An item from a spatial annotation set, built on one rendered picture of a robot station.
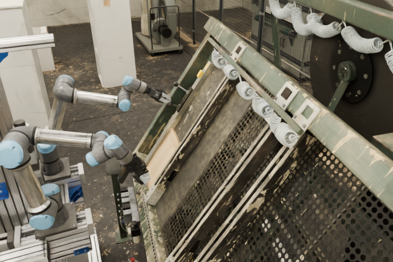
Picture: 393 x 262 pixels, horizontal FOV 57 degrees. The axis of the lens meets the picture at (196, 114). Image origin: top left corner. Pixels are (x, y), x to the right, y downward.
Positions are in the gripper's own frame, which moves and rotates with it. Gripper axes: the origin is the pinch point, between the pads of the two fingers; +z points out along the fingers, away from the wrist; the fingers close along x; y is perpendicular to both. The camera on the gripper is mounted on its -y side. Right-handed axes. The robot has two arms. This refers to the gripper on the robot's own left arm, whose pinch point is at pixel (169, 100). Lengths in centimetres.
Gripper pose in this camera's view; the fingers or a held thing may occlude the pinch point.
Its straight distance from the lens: 256.0
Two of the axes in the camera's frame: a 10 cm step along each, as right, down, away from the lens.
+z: 8.1, 3.7, 4.6
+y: -4.2, -1.7, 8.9
